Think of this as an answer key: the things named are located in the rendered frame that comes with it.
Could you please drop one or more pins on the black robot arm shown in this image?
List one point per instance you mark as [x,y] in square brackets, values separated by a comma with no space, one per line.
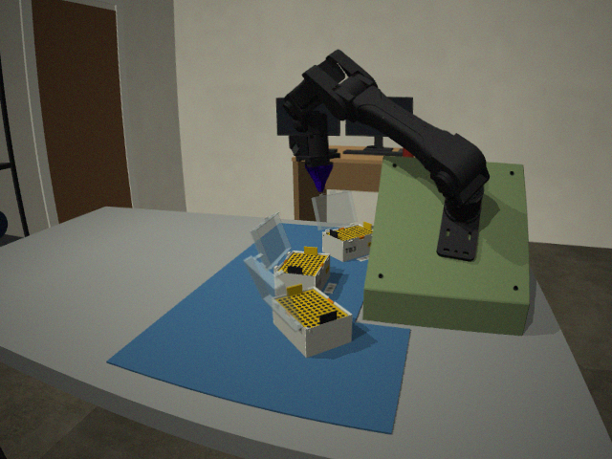
[459,165]

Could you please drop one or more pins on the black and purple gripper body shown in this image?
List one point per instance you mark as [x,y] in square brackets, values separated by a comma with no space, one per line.
[318,149]

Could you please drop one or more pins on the yellow pipette tip rack insert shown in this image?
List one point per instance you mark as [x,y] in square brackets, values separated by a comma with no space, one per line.
[307,263]
[312,308]
[350,233]

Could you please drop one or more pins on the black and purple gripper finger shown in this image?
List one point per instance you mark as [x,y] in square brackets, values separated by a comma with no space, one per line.
[326,175]
[320,172]

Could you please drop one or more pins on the blue flat mat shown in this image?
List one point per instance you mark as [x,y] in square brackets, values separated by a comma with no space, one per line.
[221,341]

